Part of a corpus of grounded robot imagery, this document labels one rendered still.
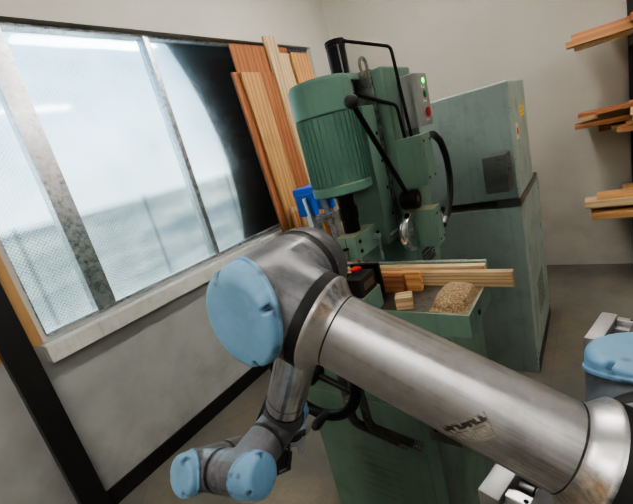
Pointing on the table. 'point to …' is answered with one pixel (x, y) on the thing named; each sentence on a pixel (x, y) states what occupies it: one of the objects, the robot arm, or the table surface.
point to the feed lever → (409, 199)
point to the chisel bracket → (358, 242)
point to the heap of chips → (455, 298)
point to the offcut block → (404, 300)
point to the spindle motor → (330, 136)
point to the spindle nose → (348, 213)
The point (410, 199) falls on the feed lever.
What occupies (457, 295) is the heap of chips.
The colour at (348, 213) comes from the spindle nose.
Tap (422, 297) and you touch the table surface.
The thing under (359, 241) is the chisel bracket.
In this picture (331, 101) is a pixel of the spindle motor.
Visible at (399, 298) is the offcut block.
